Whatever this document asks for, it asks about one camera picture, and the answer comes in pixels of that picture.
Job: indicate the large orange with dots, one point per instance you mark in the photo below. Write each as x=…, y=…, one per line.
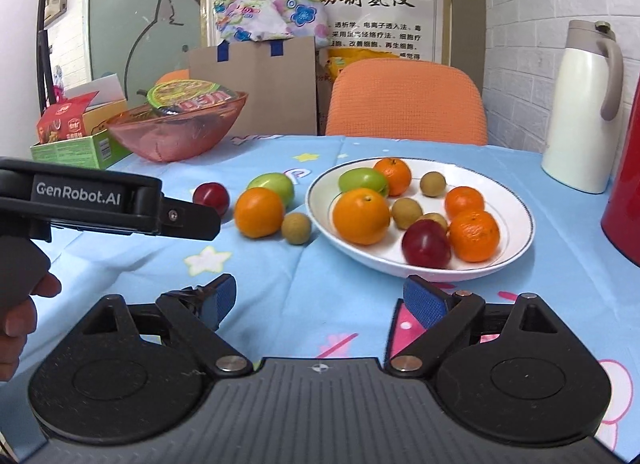
x=361, y=216
x=258, y=212

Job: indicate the dark red plum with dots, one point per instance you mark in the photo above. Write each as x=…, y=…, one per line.
x=213, y=195
x=425, y=244

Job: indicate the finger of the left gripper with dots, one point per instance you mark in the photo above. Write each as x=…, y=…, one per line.
x=186, y=220

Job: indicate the small tangerine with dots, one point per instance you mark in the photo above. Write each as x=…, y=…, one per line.
x=397, y=173

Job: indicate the person left hand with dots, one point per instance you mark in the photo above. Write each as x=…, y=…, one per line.
x=19, y=322

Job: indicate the white porcelain plate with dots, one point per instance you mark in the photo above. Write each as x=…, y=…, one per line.
x=516, y=223

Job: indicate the orange chair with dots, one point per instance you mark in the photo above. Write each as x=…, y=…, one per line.
x=183, y=74
x=396, y=98

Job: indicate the brown cardboard box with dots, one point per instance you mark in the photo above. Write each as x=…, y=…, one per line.
x=279, y=78

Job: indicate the brown longan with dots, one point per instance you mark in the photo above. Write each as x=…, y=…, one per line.
x=438, y=218
x=433, y=184
x=405, y=212
x=296, y=228

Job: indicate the framed chinese poster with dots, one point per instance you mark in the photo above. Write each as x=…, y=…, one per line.
x=412, y=29

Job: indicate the instant noodle cup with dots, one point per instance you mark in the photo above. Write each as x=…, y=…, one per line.
x=177, y=97

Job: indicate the floral cloth bundle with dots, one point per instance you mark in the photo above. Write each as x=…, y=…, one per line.
x=265, y=20

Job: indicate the green jujube fruit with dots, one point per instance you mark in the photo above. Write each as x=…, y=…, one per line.
x=363, y=177
x=278, y=183

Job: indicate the red thermos jug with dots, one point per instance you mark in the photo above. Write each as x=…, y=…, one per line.
x=621, y=219

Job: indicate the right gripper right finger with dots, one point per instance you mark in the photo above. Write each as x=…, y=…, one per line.
x=449, y=322

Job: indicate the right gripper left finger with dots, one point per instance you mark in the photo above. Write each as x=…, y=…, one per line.
x=195, y=314

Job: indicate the pink glass bowl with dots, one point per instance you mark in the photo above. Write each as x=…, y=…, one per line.
x=165, y=138

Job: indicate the yellow snack bag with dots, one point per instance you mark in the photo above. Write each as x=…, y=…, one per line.
x=340, y=57

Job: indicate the white thermos jug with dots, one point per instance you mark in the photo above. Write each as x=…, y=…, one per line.
x=584, y=126

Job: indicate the blue cartoon tablecloth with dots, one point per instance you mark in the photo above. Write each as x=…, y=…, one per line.
x=313, y=300

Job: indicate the red snack packet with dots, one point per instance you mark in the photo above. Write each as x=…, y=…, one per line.
x=65, y=120

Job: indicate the green cardboard box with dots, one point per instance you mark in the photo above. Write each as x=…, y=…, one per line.
x=100, y=150

